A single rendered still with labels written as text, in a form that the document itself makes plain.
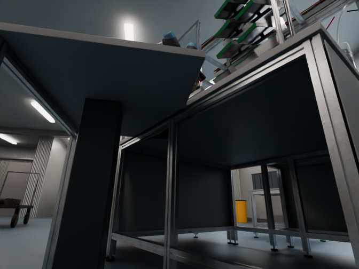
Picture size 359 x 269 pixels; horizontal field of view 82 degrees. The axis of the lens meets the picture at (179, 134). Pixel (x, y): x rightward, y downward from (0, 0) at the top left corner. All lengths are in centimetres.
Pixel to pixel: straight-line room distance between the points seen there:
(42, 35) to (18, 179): 1045
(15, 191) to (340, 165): 1081
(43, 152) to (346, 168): 900
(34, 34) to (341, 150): 90
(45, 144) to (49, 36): 852
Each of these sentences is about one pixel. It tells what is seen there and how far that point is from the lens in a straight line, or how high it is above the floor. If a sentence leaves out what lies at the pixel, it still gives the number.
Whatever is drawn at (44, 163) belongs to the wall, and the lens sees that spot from 905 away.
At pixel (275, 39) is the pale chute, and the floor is 116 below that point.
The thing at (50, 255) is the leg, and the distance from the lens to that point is 148.
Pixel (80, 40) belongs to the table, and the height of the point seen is 83.
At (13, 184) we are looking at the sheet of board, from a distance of 1112.
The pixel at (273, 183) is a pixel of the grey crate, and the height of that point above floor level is 68.
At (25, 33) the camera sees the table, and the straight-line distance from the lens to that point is 83.
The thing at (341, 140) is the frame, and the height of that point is 51.
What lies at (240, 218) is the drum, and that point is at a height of 13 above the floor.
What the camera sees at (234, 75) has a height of 84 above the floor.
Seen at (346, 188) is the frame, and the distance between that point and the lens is 61.
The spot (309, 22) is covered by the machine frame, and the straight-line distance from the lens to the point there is 256.
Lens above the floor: 34
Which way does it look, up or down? 20 degrees up
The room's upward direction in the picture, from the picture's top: 1 degrees clockwise
